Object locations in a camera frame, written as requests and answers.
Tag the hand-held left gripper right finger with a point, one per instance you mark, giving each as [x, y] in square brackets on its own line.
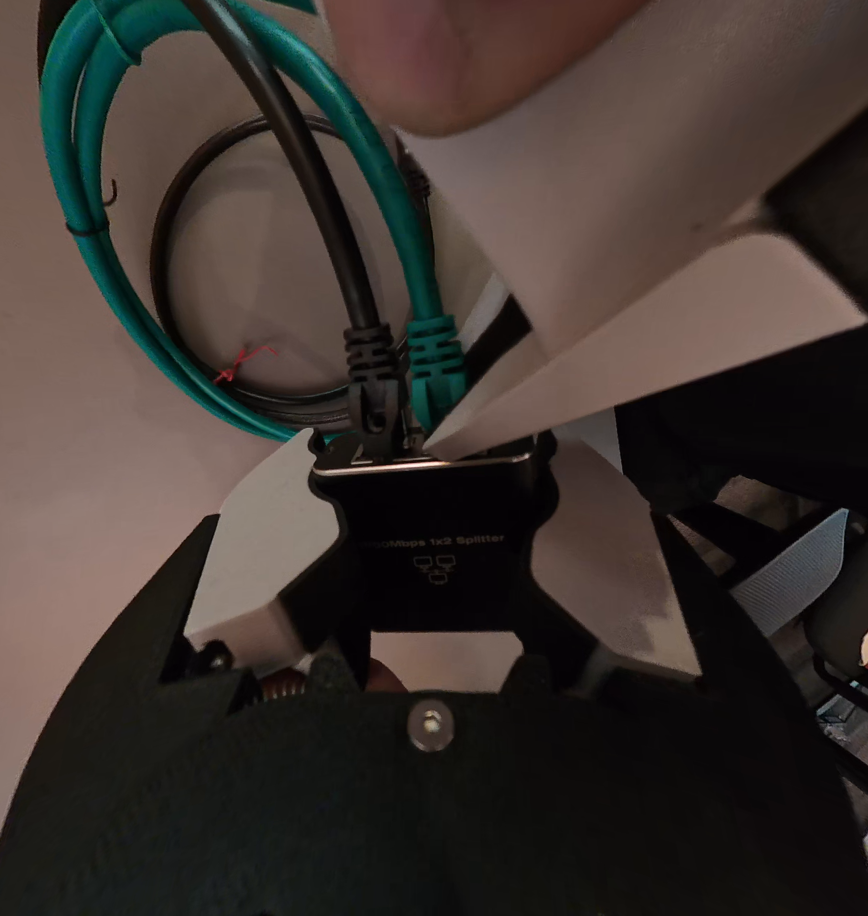
[605, 565]

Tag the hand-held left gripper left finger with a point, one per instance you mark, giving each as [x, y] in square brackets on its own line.
[262, 551]

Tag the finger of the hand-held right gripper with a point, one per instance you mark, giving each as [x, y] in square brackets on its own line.
[620, 215]
[655, 358]

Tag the black ethernet splitter box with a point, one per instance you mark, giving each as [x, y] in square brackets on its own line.
[434, 508]

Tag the person's right hand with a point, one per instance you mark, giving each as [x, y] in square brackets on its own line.
[462, 64]

